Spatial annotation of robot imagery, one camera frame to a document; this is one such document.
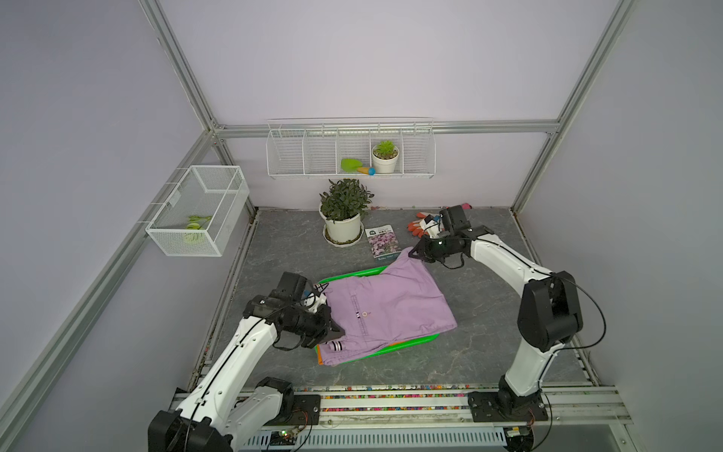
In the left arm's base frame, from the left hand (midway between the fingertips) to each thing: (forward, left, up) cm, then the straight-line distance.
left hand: (344, 334), depth 72 cm
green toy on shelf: (+58, -5, +10) cm, 59 cm away
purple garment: (+7, -10, -3) cm, 13 cm away
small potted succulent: (+51, -15, +18) cm, 57 cm away
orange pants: (-4, +6, -1) cm, 7 cm away
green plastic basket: (-3, -14, -5) cm, 15 cm away
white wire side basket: (+35, +41, +11) cm, 55 cm away
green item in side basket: (+28, +39, +15) cm, 50 cm away
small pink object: (+59, -54, -16) cm, 82 cm away
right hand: (+25, -21, -1) cm, 33 cm away
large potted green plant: (+43, 0, +2) cm, 43 cm away
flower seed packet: (+41, -15, -15) cm, 46 cm away
